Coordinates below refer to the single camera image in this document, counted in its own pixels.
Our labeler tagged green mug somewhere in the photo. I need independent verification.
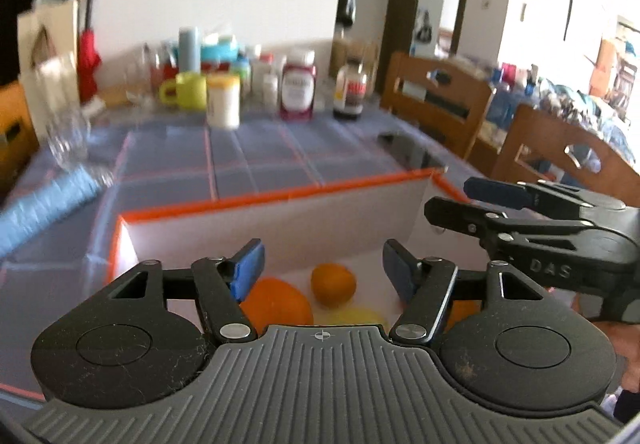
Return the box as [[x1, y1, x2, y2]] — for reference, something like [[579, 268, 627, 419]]
[[160, 72, 208, 111]]

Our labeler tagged teal lidded container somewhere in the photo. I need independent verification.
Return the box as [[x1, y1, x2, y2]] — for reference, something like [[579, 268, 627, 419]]
[[200, 36, 239, 63]]

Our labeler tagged wooden dining chair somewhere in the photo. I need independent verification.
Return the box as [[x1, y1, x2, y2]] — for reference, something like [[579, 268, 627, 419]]
[[492, 104, 640, 211], [380, 51, 497, 161], [0, 81, 41, 197]]

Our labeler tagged dark hanging bag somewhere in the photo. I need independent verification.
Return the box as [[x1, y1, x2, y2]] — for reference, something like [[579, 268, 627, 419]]
[[415, 9, 434, 43]]

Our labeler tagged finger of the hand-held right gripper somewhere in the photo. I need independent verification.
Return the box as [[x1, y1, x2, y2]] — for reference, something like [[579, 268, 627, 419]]
[[424, 196, 596, 247], [464, 177, 626, 220]]

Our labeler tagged white printed paper bag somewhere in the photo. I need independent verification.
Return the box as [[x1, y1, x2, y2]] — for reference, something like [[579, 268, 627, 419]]
[[17, 0, 81, 75]]

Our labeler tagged person's right hand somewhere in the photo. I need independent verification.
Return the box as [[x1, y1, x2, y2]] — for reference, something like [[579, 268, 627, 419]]
[[607, 321, 640, 392]]

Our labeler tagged small mandarin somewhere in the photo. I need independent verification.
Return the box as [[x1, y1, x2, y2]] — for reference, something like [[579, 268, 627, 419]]
[[311, 263, 357, 308]]

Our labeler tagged brown cardboard box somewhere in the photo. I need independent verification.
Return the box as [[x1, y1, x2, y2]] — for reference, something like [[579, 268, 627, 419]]
[[330, 36, 381, 90]]

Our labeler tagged white canister yellow lid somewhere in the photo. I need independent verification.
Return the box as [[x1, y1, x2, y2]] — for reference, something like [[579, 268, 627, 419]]
[[206, 74, 242, 129]]

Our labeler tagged dark bottle white cap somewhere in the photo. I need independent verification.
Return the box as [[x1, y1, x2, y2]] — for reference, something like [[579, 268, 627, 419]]
[[332, 56, 370, 121]]

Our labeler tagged black phone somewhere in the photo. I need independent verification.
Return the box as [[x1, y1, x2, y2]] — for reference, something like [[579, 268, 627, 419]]
[[377, 131, 449, 173]]

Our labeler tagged orange cardboard box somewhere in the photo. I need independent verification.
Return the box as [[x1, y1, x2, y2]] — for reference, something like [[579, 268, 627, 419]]
[[107, 168, 483, 331]]

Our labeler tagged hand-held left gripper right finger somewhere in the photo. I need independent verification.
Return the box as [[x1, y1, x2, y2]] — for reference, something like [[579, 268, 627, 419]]
[[384, 239, 548, 342]]

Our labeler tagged clear drinking glass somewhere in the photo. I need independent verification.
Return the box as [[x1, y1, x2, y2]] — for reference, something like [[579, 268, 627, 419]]
[[45, 89, 92, 172]]

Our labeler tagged folded blue umbrella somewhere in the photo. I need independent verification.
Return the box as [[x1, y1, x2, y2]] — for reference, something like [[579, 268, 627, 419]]
[[0, 168, 103, 259]]

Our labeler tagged red umbrella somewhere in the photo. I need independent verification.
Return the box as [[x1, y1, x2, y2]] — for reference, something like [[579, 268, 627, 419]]
[[75, 0, 102, 104]]

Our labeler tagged red pill bottle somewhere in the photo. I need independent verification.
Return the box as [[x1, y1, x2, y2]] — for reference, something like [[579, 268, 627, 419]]
[[279, 50, 318, 121]]

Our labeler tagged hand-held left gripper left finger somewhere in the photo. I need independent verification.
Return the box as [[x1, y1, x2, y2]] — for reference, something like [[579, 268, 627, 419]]
[[102, 239, 266, 344]]

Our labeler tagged blue-grey tumbler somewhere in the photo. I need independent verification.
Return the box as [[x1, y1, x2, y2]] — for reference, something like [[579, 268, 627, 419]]
[[178, 26, 201, 74]]

